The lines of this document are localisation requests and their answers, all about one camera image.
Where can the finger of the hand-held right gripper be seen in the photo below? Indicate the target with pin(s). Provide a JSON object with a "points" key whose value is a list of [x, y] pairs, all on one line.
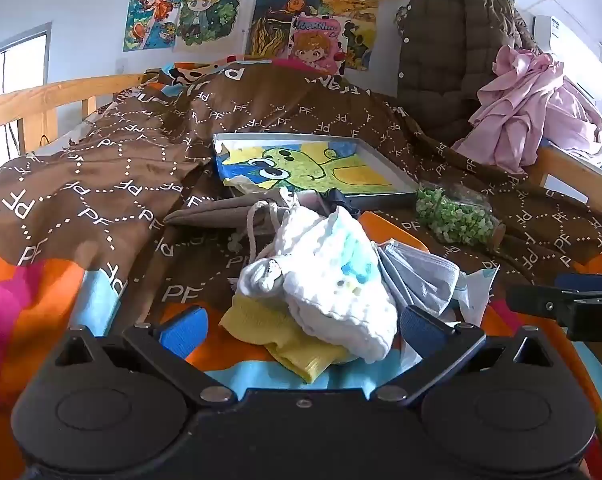
{"points": [[536, 300], [588, 280]]}

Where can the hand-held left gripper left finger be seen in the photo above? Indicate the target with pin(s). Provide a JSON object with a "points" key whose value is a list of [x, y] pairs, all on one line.
{"points": [[183, 332]]}

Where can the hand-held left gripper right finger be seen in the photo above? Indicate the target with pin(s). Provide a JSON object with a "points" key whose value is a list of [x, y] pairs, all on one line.
{"points": [[422, 331]]}

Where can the blue face mask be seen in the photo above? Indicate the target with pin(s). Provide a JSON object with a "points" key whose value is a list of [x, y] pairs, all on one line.
{"points": [[421, 275]]}

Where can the yellow sock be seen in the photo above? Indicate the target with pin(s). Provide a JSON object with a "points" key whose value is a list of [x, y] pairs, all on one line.
{"points": [[286, 347]]}

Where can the white gauze cloth blue print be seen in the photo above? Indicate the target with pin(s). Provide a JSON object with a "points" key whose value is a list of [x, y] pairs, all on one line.
{"points": [[331, 280]]}

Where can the black cloth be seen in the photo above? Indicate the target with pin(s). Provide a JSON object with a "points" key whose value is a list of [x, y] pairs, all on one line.
{"points": [[343, 200]]}

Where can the grey tray with cartoon painting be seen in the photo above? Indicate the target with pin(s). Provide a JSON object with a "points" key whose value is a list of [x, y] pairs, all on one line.
{"points": [[311, 167]]}

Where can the wooden bed end board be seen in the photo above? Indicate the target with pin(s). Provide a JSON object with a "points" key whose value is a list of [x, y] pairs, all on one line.
{"points": [[576, 170]]}

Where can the colourful cartoon bed sheet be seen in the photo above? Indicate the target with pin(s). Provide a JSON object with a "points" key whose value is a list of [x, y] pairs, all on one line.
{"points": [[11, 310]]}

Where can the pink cloth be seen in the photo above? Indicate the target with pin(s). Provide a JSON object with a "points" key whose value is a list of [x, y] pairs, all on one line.
{"points": [[531, 110]]}

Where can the brown printed blanket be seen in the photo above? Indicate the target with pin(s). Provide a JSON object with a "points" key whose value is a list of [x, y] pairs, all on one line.
{"points": [[131, 160]]}

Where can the white air conditioner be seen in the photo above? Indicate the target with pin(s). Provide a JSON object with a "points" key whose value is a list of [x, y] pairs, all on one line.
{"points": [[576, 55]]}

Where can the white mattress sheet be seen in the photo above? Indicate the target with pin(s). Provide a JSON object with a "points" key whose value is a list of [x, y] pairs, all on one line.
{"points": [[56, 142]]}

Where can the brown quilted jacket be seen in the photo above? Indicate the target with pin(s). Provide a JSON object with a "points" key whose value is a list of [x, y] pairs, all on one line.
{"points": [[446, 60]]}

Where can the colourful printed pillow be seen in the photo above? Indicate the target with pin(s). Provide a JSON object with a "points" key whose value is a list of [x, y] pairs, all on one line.
{"points": [[201, 72]]}

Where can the dark dog poster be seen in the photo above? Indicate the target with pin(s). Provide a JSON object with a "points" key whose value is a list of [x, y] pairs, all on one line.
{"points": [[360, 45]]}

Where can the pink blond child poster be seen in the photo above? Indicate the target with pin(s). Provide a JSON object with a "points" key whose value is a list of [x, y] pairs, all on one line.
{"points": [[316, 45]]}

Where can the grey framed window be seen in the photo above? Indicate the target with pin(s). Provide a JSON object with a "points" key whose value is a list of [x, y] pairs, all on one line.
{"points": [[11, 65]]}

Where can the blond child green-hat poster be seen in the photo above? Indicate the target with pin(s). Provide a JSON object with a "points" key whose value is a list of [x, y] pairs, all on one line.
{"points": [[206, 10]]}

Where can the yellow field landscape poster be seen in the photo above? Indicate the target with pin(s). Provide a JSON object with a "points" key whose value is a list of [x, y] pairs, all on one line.
{"points": [[351, 2]]}

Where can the wooden bed guard rail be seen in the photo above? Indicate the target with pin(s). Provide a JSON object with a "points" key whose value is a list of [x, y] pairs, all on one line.
{"points": [[46, 100]]}

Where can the orange-haired girl wall poster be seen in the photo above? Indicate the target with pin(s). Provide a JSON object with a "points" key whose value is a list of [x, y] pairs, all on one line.
{"points": [[148, 15]]}

